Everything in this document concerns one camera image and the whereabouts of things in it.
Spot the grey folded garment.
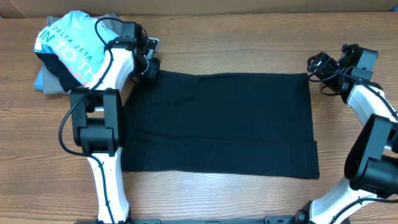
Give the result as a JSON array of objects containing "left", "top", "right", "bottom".
[{"left": 41, "top": 20, "right": 121, "bottom": 95}]

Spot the black folded garment in pile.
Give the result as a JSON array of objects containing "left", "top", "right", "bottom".
[{"left": 36, "top": 53, "right": 81, "bottom": 93}]

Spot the light blue printed t-shirt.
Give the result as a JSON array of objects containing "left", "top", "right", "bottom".
[{"left": 34, "top": 11, "right": 119, "bottom": 86}]

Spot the black t-shirt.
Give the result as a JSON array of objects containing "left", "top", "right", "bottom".
[{"left": 121, "top": 71, "right": 320, "bottom": 179}]

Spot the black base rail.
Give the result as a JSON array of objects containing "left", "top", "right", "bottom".
[{"left": 129, "top": 215, "right": 294, "bottom": 224}]

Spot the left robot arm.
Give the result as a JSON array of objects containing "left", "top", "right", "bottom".
[{"left": 70, "top": 38, "right": 160, "bottom": 223}]

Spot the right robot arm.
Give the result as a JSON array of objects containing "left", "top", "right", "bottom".
[{"left": 288, "top": 44, "right": 397, "bottom": 223}]

